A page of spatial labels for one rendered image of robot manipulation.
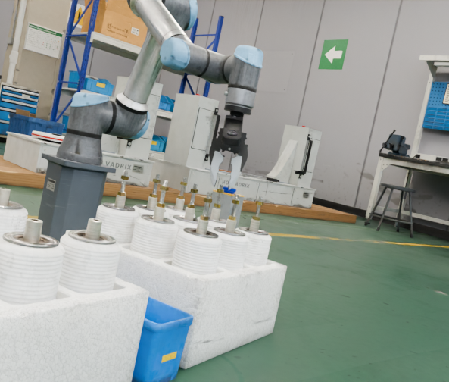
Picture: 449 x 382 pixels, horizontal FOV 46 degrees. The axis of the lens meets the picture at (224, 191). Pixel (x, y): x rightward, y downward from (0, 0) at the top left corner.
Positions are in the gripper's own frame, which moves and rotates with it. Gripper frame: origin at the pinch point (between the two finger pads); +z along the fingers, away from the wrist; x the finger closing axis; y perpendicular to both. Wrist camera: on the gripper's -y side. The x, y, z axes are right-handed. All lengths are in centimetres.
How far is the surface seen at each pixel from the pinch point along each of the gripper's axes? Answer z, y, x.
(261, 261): 16.2, -8.9, -13.3
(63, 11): -148, 596, 262
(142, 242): 14.4, -24.0, 14.0
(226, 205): 6.7, 15.1, -2.2
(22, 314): 17, -71, 21
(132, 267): 19.6, -27.2, 14.7
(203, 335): 28.6, -32.8, -2.7
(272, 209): 31, 308, -45
